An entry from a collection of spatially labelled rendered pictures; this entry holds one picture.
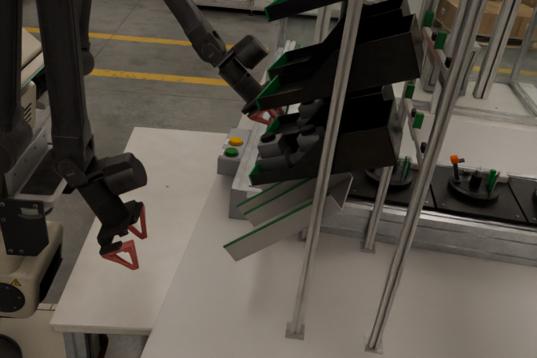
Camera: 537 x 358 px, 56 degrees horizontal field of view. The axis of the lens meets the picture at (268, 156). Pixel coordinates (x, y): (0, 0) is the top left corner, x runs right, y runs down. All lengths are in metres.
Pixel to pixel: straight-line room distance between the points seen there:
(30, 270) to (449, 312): 1.02
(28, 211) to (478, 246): 1.13
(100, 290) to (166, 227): 0.26
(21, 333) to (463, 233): 1.45
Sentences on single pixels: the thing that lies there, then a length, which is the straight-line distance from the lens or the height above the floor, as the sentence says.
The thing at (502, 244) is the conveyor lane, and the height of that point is 0.92.
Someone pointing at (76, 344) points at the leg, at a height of 0.77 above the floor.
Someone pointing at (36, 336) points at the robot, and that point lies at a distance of 1.96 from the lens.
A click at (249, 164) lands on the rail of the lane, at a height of 0.96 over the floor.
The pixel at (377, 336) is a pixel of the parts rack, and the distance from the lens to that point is 1.15.
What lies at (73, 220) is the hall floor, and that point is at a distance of 2.87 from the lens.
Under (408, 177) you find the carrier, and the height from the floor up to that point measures 0.99.
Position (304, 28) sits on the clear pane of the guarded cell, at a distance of 2.72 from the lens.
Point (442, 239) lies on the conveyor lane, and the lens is 1.45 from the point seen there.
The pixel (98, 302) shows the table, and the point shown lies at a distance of 1.21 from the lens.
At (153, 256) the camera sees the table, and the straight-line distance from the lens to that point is 1.31.
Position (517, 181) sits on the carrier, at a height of 0.97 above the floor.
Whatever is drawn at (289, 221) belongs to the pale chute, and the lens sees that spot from 0.99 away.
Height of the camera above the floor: 1.73
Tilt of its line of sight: 30 degrees down
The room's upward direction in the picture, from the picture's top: 7 degrees clockwise
